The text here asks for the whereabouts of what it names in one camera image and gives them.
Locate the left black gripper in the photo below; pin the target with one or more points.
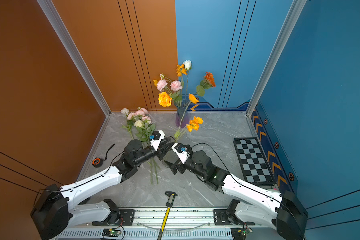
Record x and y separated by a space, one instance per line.
162 151

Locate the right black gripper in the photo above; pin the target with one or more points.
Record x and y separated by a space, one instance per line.
174 169

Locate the clear grey glass vase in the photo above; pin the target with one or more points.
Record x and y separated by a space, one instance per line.
171 157

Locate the blue purple glass vase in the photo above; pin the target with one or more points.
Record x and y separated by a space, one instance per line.
182 113

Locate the yellow rose flower stem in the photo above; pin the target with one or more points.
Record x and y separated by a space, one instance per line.
167 99

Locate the pink peony flower stem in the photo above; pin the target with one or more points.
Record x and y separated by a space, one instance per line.
164 84

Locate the orange gerbera flower stem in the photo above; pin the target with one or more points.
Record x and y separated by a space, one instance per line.
206 83

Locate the white rose flower stem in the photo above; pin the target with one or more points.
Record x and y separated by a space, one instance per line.
187 68

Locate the yellow poppy flower stem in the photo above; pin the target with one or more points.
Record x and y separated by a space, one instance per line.
180 74

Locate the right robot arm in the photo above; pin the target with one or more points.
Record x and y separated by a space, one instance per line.
282 212

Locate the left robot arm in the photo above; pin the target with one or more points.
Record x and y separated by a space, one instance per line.
60 207

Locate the yellow black caliper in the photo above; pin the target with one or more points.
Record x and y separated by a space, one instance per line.
169 205

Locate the mixed flower bunch on table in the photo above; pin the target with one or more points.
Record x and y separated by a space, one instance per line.
138 124

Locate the orange black tape roll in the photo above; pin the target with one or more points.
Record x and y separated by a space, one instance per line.
98 162

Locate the black white checkerboard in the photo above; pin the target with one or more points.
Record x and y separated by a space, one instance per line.
254 166

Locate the left green circuit board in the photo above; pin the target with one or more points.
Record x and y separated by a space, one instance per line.
112 234

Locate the green circuit board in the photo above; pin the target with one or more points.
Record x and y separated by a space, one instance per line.
112 234
240 234

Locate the right green circuit board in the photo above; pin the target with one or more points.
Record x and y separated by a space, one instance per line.
240 234

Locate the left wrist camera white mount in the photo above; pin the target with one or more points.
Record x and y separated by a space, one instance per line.
155 139

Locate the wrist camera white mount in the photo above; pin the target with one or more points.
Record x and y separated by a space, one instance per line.
155 139
184 152

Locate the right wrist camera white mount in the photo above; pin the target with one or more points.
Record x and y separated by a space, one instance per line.
184 152

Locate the aluminium front rail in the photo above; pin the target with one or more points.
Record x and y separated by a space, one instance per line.
182 224

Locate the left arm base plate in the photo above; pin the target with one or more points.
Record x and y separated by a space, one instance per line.
118 218

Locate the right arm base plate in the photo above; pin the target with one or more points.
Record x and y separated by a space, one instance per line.
223 218

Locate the left aluminium corner post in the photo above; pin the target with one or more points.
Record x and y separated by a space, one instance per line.
63 34

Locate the aluminium corner post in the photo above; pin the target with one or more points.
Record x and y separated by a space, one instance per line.
63 34
290 21

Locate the right aluminium corner post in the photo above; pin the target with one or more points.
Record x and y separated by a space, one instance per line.
290 21

